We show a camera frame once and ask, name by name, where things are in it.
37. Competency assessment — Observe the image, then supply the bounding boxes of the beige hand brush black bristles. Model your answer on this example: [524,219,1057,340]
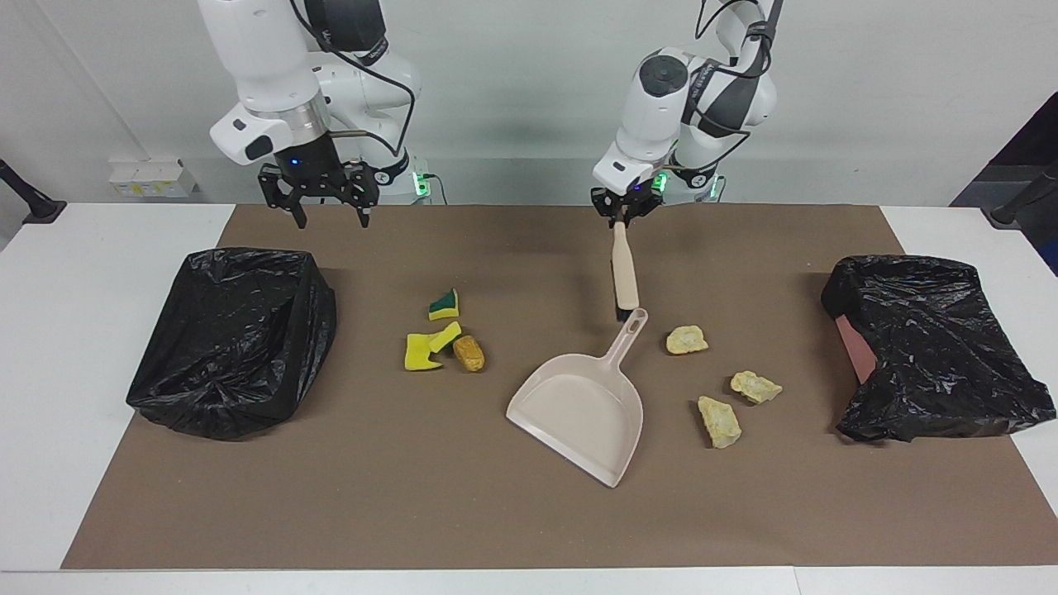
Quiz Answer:
[610,220,641,321]

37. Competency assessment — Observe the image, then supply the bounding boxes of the black camera stand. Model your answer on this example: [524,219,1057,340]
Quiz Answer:
[0,159,67,226]
[990,161,1058,230]

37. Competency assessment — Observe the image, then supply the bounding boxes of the white wall socket box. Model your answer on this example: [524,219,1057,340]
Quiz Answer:
[108,159,199,199]

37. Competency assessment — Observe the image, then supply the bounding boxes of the black trash bag bin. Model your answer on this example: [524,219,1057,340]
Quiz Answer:
[126,246,338,440]
[821,255,1057,444]

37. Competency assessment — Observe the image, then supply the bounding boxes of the beige plastic dustpan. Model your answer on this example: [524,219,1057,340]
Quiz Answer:
[506,307,650,489]

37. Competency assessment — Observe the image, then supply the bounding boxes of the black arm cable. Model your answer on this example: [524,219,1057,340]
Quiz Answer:
[289,0,416,179]
[694,0,782,166]

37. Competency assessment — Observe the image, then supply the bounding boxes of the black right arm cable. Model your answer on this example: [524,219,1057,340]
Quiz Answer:
[289,0,416,179]

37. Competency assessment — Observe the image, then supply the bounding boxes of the brown table mat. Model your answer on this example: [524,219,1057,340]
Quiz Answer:
[62,204,1058,571]

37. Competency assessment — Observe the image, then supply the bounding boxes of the brown cork-like sponge piece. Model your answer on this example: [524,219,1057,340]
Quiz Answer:
[452,334,487,373]

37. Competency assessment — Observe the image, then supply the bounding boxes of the pale yellow sponge chunk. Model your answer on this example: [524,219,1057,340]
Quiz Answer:
[666,325,710,356]
[730,370,784,405]
[697,395,743,450]

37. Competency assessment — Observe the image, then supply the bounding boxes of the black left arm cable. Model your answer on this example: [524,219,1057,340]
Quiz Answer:
[694,0,782,166]

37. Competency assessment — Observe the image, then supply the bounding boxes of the pink bin box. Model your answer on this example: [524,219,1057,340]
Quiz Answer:
[835,314,879,385]

